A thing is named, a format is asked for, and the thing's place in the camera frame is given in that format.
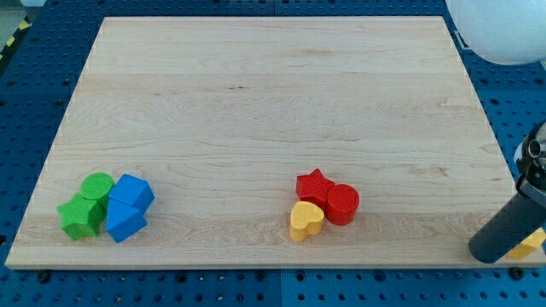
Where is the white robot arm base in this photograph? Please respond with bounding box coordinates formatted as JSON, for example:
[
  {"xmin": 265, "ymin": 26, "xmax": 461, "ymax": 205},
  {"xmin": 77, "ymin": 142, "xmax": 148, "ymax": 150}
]
[{"xmin": 446, "ymin": 0, "xmax": 545, "ymax": 65}]

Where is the red star block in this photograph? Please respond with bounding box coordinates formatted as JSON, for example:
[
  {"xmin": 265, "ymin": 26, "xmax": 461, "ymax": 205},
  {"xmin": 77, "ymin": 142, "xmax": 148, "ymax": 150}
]
[{"xmin": 295, "ymin": 169, "xmax": 335, "ymax": 209}]

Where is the wooden board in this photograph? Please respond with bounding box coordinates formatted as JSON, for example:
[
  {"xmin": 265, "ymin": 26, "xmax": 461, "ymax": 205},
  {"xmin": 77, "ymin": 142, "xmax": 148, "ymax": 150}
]
[{"xmin": 4, "ymin": 15, "xmax": 546, "ymax": 271}]

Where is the yellow heart block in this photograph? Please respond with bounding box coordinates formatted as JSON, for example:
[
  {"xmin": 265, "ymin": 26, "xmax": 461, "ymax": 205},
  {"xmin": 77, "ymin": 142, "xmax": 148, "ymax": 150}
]
[{"xmin": 288, "ymin": 200, "xmax": 325, "ymax": 241}]

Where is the red cylinder block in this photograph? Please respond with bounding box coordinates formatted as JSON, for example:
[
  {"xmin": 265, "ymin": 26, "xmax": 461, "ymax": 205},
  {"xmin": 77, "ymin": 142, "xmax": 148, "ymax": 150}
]
[{"xmin": 326, "ymin": 184, "xmax": 360, "ymax": 226}]

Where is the blue cube block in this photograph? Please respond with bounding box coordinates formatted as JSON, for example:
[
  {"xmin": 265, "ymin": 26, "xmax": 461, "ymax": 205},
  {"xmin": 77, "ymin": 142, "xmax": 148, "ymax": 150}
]
[{"xmin": 108, "ymin": 174, "xmax": 155, "ymax": 214}]

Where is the blue triangular block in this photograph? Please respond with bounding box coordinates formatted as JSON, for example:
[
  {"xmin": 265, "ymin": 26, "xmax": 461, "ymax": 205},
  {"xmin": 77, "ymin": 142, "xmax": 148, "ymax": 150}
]
[{"xmin": 106, "ymin": 200, "xmax": 148, "ymax": 243}]

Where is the green cylinder block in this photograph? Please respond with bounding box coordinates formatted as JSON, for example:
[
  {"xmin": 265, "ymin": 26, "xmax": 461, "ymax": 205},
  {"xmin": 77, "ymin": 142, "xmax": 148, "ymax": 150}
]
[{"xmin": 80, "ymin": 172, "xmax": 114, "ymax": 211}]

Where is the green star block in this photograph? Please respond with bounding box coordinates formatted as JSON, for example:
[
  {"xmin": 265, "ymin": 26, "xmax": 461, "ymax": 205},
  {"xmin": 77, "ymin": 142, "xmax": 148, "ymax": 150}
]
[{"xmin": 56, "ymin": 193, "xmax": 105, "ymax": 240}]

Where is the yellow block at edge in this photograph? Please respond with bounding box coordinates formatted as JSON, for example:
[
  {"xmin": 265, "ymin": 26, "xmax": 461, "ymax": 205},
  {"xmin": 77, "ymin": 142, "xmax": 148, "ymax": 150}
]
[{"xmin": 507, "ymin": 228, "xmax": 545, "ymax": 260}]

